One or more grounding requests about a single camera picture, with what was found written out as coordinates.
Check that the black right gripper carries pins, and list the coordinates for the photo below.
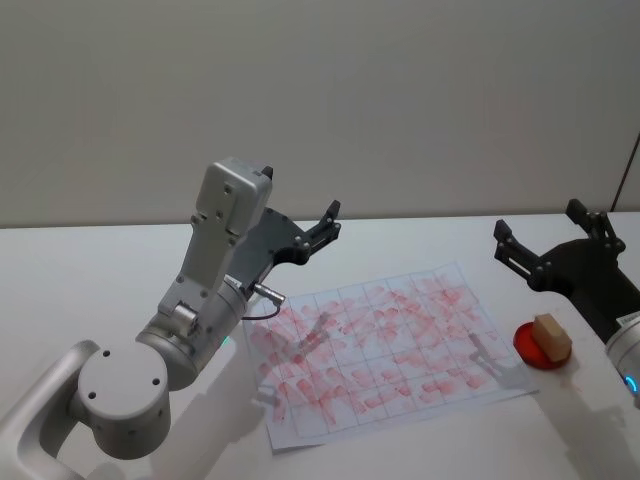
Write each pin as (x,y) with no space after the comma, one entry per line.
(590,270)

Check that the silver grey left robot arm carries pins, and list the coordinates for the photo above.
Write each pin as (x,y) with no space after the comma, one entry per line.
(125,385)

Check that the round red ink pad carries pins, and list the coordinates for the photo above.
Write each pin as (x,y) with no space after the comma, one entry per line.
(527,345)

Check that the white gridded paper red stamps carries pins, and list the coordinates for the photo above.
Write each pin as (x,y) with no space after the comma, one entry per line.
(390,350)

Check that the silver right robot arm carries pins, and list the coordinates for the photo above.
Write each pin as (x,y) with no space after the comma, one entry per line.
(625,360)

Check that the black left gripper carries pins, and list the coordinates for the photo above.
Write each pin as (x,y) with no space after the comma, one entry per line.
(272,232)

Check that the small wooden stamp block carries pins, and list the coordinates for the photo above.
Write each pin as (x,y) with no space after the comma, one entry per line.
(550,337)

